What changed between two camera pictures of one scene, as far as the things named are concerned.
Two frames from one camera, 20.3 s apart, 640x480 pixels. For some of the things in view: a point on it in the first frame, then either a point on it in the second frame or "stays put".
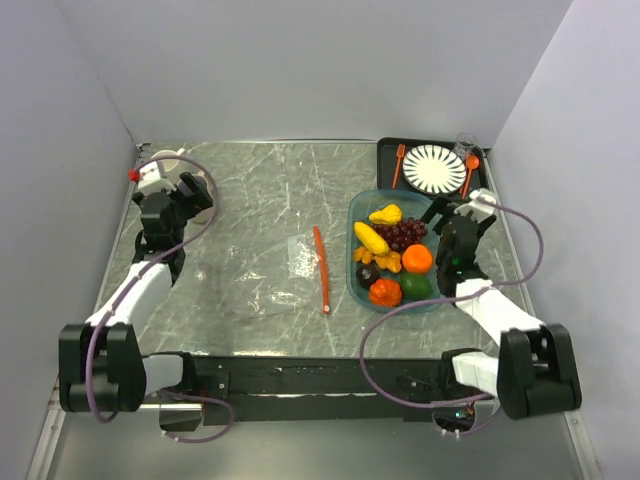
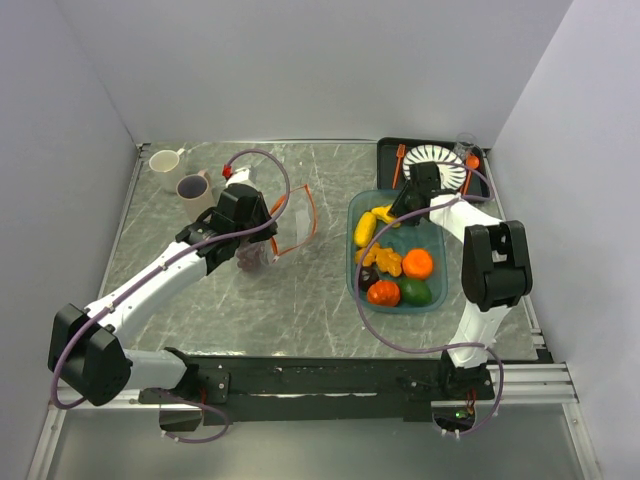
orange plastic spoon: [471, 163] stays put
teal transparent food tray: [391, 251] stays put
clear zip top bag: [280, 273] -> [296, 223]
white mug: [170, 164] stays put
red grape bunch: [403, 233] -> [252, 257]
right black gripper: [442, 206] -> [398, 207]
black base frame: [280, 390] stays put
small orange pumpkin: [385, 293] stays put
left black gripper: [197, 200] -> [261, 207]
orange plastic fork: [400, 152] stays put
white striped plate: [434, 169] stays put
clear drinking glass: [465, 142] stays put
